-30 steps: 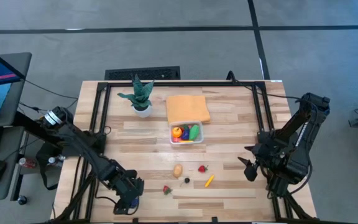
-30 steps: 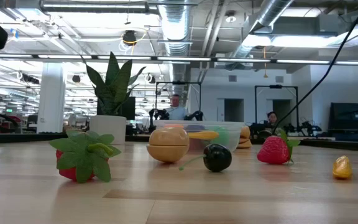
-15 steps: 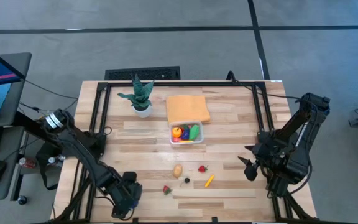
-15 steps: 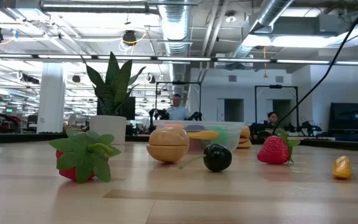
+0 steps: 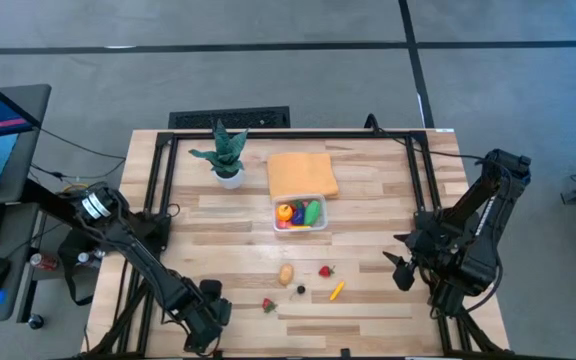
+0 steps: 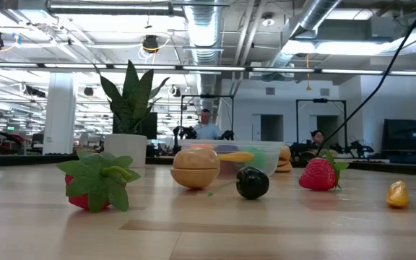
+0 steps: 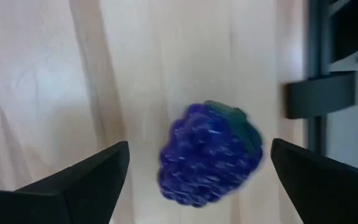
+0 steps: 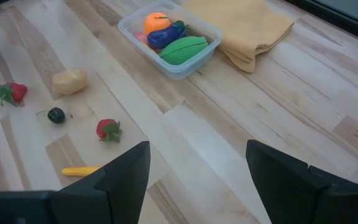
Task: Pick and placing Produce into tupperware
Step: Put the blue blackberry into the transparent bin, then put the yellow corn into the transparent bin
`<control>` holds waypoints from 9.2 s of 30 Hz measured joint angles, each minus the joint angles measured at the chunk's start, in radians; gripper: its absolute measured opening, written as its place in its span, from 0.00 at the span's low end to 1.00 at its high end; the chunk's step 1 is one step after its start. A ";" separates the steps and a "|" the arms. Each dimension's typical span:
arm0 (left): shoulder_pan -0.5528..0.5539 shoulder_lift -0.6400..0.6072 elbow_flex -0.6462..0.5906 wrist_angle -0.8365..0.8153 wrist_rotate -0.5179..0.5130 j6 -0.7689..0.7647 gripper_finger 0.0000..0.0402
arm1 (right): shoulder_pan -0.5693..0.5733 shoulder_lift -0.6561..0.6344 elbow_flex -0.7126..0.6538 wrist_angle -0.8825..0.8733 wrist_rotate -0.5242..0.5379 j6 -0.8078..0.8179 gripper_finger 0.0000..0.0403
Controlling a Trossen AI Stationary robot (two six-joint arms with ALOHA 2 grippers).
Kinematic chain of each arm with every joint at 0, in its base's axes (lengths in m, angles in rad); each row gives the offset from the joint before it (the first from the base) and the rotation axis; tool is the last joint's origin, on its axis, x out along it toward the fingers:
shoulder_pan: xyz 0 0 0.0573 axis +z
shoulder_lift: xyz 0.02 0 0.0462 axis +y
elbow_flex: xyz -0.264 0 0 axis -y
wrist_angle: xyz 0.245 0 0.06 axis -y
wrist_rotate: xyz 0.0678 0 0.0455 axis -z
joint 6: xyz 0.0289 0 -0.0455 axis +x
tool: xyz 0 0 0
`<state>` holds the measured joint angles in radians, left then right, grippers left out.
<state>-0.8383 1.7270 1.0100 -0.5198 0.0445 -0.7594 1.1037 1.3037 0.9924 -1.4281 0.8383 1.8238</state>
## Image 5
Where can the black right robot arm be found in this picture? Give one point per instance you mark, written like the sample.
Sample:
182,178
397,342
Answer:
488,215

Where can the black round caster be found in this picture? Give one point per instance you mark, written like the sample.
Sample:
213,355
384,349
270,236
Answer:
36,321

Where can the black toy cherry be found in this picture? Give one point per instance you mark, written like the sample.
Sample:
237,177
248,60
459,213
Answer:
301,289

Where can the green plant in white pot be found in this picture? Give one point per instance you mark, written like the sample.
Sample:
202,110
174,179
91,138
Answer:
225,160

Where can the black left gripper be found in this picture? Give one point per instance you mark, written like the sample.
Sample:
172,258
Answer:
205,315

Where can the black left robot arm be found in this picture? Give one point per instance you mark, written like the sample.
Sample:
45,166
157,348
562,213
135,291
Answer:
153,272

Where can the clear plastic bottle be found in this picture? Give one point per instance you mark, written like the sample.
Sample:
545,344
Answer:
89,257

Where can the black aluminium table frame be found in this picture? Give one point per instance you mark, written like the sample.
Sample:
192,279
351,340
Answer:
293,135

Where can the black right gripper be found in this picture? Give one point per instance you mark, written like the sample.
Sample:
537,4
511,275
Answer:
425,255

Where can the orange toy fruit green top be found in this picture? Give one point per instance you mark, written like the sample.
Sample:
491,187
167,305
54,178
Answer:
284,212

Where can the small red round toy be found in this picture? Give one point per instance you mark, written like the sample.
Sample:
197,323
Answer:
281,225

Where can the yellow toy pepper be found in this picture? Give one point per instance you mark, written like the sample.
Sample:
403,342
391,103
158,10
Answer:
337,290

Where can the red soda can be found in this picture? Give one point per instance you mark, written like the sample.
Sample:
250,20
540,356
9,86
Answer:
43,261

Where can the folded orange cloth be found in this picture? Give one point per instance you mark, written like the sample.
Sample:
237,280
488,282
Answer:
300,172

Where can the clear plastic tupperware container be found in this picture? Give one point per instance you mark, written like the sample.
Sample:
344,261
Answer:
324,220

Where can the tan toy potato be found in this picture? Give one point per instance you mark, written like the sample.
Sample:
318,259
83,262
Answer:
286,274

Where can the black floor vent grille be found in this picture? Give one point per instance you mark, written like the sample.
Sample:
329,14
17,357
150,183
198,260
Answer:
228,118

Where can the grey computer desk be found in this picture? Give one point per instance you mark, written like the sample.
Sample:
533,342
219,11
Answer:
30,150

